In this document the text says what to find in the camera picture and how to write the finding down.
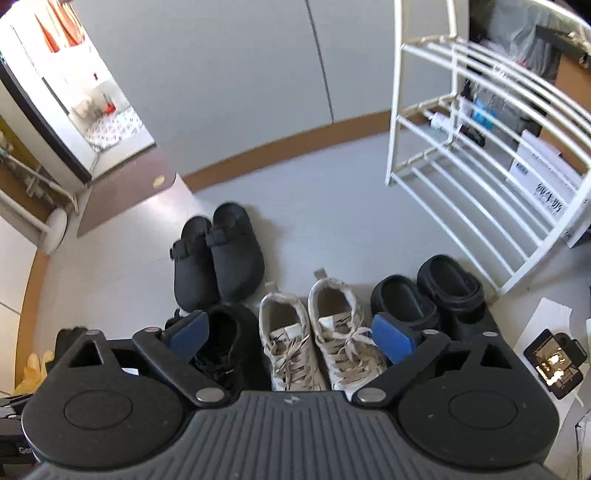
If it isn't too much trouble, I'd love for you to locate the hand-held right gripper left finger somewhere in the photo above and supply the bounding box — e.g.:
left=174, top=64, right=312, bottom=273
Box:
left=65, top=310, right=232, bottom=409

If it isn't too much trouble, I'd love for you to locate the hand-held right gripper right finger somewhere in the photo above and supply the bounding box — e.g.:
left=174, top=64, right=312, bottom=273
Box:
left=353, top=313, right=513, bottom=409

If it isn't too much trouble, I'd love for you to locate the black chunky clog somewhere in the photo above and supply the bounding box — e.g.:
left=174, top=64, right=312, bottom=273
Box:
left=417, top=255, right=502, bottom=342
left=370, top=274, right=441, bottom=333

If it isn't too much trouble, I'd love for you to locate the white lace-up sneaker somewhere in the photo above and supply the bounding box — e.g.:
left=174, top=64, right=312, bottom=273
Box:
left=257, top=282, right=331, bottom=392
left=307, top=270, right=389, bottom=400

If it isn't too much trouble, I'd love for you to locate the black buckle clog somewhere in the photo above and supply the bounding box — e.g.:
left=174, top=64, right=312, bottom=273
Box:
left=171, top=215, right=220, bottom=312
left=205, top=202, right=265, bottom=303

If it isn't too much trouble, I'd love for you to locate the white shoe rack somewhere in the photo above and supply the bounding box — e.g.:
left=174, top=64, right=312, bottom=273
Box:
left=385, top=0, right=591, bottom=296

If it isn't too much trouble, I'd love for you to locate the yellow cloth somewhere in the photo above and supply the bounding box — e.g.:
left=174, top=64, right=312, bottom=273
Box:
left=13, top=352, right=55, bottom=397

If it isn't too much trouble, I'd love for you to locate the white paper sheet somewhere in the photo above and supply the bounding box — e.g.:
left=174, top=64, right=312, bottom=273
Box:
left=512, top=298, right=575, bottom=370

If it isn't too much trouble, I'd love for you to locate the brown doormat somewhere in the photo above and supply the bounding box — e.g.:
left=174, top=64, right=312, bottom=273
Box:
left=76, top=143, right=179, bottom=238

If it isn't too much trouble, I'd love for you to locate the smartphone on black stand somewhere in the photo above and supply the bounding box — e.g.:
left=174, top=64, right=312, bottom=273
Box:
left=524, top=329, right=588, bottom=400

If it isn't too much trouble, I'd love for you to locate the white fan stand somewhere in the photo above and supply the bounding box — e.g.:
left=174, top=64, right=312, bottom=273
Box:
left=0, top=187, right=70, bottom=257

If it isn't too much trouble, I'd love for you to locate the brown and white carton box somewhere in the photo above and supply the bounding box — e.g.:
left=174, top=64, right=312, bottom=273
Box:
left=505, top=129, right=591, bottom=250

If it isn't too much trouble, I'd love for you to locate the small white tube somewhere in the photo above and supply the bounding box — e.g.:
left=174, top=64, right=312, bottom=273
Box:
left=427, top=111, right=455, bottom=132

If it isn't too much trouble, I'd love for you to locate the clear plastic water bottle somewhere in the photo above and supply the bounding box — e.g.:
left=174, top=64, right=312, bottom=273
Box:
left=471, top=88, right=518, bottom=139

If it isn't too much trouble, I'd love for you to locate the white cabinet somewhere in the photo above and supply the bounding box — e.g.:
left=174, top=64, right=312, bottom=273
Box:
left=71, top=0, right=398, bottom=178

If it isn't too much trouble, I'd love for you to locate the grey plastic bag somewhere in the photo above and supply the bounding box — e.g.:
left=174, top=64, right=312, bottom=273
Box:
left=480, top=0, right=564, bottom=88

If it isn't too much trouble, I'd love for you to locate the orange towel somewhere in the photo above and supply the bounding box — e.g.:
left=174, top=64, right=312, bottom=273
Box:
left=34, top=0, right=88, bottom=52

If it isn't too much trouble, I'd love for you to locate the black door frame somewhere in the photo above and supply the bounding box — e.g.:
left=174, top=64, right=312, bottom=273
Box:
left=0, top=60, right=95, bottom=185

